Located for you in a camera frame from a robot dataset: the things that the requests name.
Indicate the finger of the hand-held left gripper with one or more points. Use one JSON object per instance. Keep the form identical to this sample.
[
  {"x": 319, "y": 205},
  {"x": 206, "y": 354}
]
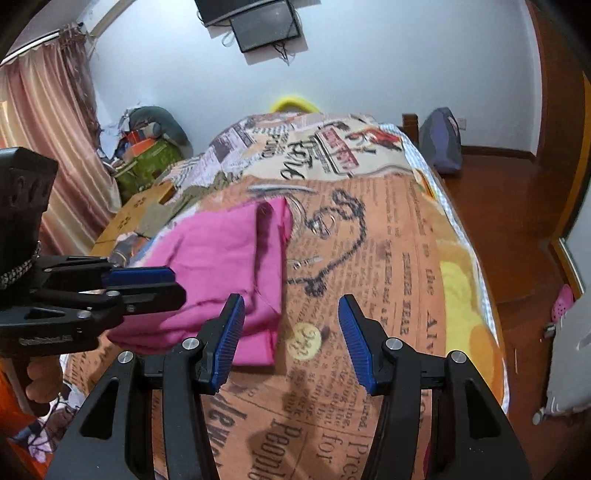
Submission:
[
  {"x": 138, "y": 276},
  {"x": 152, "y": 297}
]

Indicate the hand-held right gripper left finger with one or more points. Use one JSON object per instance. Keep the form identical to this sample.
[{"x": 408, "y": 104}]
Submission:
[{"x": 231, "y": 341}]

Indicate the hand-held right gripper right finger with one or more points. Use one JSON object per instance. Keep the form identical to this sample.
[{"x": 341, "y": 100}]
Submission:
[{"x": 358, "y": 341}]

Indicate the pink pants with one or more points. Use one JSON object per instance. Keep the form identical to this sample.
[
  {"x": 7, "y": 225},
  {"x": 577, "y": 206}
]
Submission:
[{"x": 207, "y": 258}]

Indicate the olive green pants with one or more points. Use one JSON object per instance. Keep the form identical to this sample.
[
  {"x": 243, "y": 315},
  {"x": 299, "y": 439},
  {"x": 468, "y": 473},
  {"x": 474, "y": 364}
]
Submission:
[{"x": 201, "y": 198}]

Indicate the person's left hand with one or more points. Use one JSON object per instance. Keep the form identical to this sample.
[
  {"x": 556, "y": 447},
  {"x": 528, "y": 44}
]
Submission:
[{"x": 44, "y": 378}]

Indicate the cardboard box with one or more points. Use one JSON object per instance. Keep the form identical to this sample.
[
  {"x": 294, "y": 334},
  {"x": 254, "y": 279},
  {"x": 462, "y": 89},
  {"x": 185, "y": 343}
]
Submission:
[{"x": 129, "y": 217}]

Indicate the newspaper print blanket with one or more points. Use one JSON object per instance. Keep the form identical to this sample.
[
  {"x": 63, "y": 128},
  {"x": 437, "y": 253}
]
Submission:
[{"x": 392, "y": 277}]

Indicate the pink striped curtain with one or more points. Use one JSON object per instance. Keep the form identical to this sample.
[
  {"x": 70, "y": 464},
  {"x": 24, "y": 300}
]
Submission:
[{"x": 41, "y": 106}]

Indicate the green patterned bag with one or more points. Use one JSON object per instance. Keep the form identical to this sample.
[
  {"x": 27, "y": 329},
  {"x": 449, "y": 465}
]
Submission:
[{"x": 147, "y": 170}]

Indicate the pile of pale clothes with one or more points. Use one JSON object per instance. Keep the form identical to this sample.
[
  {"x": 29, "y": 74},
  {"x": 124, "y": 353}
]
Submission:
[{"x": 115, "y": 134}]

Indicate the orange box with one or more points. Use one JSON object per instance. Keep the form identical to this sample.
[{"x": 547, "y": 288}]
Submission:
[{"x": 138, "y": 144}]

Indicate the pink slipper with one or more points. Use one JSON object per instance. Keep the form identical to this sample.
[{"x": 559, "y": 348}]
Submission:
[{"x": 563, "y": 302}]

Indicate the white heater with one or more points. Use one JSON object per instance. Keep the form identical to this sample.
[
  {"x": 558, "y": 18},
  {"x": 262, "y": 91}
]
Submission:
[{"x": 570, "y": 369}]

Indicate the grey purple backpack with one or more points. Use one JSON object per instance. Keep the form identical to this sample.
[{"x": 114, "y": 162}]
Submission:
[{"x": 443, "y": 143}]

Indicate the yellow foam tube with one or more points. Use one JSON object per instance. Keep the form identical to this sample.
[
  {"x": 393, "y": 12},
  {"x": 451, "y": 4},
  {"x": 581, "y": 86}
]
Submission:
[{"x": 295, "y": 102}]

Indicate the wooden door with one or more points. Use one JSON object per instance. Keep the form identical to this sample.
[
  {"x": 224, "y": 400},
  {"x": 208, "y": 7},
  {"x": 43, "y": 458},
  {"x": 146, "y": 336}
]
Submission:
[{"x": 554, "y": 92}]

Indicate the wooden bed post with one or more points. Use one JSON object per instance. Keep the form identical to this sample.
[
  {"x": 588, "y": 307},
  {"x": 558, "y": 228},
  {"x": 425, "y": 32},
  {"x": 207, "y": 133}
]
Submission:
[{"x": 411, "y": 131}]

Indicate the wall outlet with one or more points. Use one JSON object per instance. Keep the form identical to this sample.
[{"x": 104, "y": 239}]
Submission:
[{"x": 461, "y": 124}]

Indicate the black wall television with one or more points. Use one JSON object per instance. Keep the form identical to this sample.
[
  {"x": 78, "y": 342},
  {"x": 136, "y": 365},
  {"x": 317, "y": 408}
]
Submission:
[{"x": 217, "y": 11}]

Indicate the small black wall monitor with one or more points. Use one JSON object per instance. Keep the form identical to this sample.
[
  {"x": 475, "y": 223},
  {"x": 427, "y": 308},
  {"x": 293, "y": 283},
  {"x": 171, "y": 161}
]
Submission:
[{"x": 265, "y": 25}]

